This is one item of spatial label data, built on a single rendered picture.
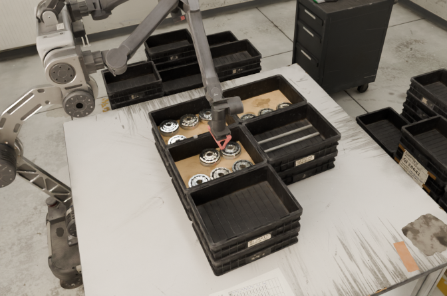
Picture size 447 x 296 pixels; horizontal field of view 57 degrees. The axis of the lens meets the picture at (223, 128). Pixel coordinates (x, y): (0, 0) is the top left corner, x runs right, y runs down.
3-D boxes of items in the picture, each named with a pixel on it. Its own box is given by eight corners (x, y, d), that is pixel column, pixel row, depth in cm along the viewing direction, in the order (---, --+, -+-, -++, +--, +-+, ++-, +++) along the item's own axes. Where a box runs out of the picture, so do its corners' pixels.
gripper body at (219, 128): (221, 120, 174) (221, 107, 170) (231, 135, 167) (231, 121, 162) (207, 124, 173) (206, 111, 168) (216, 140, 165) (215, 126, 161)
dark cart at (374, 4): (314, 110, 357) (326, 13, 298) (289, 83, 389) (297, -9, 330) (372, 93, 372) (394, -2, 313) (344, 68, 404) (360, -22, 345)
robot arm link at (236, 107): (206, 93, 168) (210, 88, 160) (232, 87, 171) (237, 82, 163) (213, 121, 167) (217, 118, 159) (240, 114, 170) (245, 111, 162)
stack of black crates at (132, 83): (120, 140, 316) (106, 93, 287) (114, 118, 338) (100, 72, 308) (169, 127, 326) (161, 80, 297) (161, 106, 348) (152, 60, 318)
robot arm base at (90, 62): (84, 71, 161) (75, 44, 154) (104, 66, 163) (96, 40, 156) (86, 82, 155) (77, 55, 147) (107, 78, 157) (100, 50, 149)
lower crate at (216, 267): (215, 279, 167) (213, 264, 159) (190, 224, 188) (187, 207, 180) (300, 243, 178) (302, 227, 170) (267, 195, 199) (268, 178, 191)
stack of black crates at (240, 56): (217, 114, 336) (214, 67, 307) (205, 94, 358) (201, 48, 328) (261, 102, 346) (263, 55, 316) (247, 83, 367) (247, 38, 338)
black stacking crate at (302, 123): (268, 179, 192) (269, 162, 184) (241, 140, 212) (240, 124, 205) (338, 153, 203) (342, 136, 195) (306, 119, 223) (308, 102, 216)
